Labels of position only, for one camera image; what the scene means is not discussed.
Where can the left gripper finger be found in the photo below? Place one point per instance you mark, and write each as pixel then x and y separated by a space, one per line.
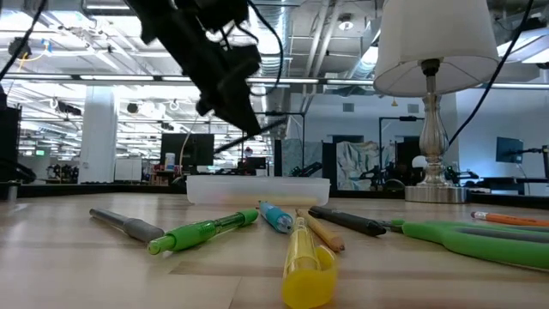
pixel 236 107

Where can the blue pen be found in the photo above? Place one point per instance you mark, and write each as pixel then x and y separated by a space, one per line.
pixel 279 219

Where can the green mechanical pencil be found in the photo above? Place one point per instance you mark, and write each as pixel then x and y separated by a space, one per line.
pixel 193 234

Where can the natural wood pencil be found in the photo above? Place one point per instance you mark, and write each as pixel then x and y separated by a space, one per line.
pixel 326 234

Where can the grey pen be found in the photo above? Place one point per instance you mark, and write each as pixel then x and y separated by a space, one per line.
pixel 137 229

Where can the black pen with clip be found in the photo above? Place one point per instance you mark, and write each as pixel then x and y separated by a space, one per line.
pixel 347 221

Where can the green scissors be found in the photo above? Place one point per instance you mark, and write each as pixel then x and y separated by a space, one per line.
pixel 472 246

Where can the orange pencil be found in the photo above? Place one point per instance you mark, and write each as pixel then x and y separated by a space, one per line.
pixel 510 219

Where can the clear plastic supply box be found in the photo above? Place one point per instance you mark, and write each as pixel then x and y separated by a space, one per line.
pixel 257 189

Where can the black computer monitor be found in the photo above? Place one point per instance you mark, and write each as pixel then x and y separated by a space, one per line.
pixel 188 150

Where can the long ceiling light bar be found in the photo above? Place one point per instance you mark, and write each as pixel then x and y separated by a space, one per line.
pixel 128 78

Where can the printed curtain panel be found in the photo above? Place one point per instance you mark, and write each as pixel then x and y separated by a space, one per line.
pixel 356 163
pixel 296 156

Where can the white canister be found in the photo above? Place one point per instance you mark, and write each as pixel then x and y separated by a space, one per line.
pixel 170 161

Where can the white cabinet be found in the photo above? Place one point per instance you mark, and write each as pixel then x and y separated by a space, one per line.
pixel 128 169

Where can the white square pillar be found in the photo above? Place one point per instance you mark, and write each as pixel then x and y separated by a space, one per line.
pixel 98 137

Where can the white shade table lamp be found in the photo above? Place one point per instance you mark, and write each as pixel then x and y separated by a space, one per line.
pixel 407 51

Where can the silver ventilation duct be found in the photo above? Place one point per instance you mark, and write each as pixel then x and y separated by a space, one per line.
pixel 274 103

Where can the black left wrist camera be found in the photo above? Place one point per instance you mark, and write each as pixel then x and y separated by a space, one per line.
pixel 218 13

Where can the black frame stand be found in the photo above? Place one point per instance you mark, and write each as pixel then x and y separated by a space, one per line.
pixel 401 118
pixel 296 113

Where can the black aluminium table frame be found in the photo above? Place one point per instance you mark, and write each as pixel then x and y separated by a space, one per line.
pixel 107 190

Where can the wall mounted screen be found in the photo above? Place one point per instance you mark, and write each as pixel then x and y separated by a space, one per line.
pixel 509 150

